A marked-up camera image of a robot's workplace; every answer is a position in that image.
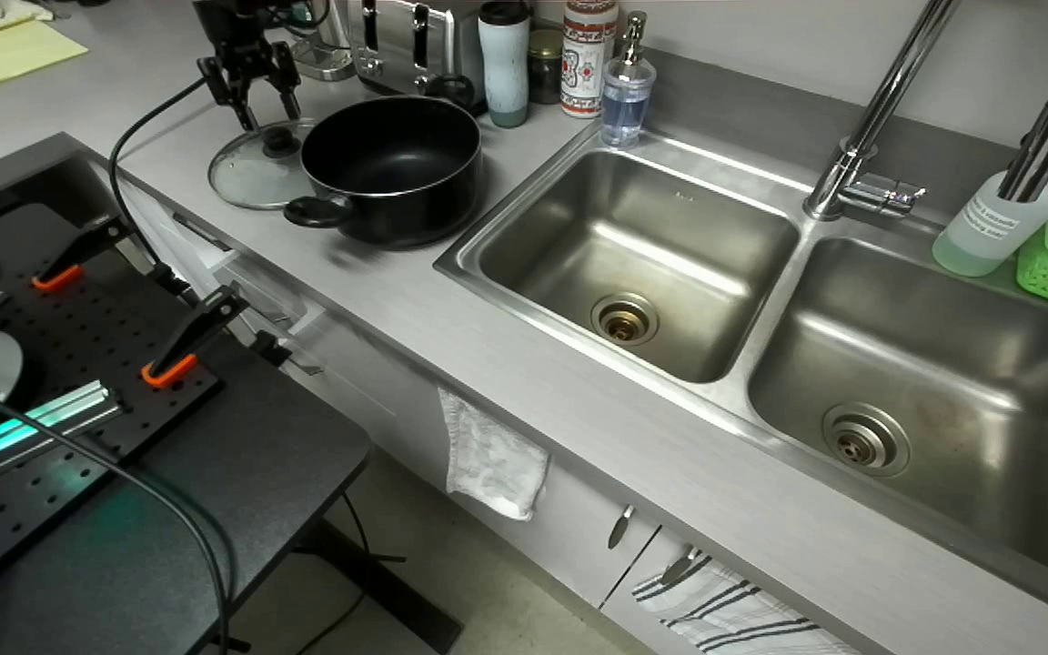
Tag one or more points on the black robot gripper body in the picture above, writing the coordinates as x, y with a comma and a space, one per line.
239, 31

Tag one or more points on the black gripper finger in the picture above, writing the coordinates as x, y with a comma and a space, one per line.
224, 91
287, 76

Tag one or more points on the glass pot lid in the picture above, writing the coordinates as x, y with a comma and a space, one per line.
261, 167

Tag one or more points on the black cooking pot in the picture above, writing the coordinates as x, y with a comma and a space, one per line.
392, 171

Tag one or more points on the white travel tumbler black lid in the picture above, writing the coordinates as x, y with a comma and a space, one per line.
504, 47

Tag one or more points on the yellow paper pad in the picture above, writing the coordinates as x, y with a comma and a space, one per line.
32, 47

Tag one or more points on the upper black orange clamp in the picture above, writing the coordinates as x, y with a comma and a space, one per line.
68, 268

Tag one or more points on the black orange clamp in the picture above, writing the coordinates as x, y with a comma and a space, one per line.
187, 340
68, 268

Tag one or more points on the dark glass jar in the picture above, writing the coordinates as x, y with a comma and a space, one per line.
544, 63

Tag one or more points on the lower black orange clamp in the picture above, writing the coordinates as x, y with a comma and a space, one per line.
187, 340

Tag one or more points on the red white patterned canister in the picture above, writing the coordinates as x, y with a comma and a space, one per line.
584, 53

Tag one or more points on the clear soap dispenser bottle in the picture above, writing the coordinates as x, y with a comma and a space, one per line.
628, 84

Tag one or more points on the white hanging dish towel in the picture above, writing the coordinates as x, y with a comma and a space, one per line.
492, 463

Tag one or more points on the black perforated breadboard table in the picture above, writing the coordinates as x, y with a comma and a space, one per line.
192, 505

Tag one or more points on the left chrome faucet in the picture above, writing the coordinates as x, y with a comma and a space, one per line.
847, 179

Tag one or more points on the stainless double sink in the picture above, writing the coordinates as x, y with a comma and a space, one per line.
917, 403

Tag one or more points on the translucent plastic squeeze bottle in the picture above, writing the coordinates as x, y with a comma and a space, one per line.
989, 230

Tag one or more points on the grey cabinet with handles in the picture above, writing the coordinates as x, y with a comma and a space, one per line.
579, 536

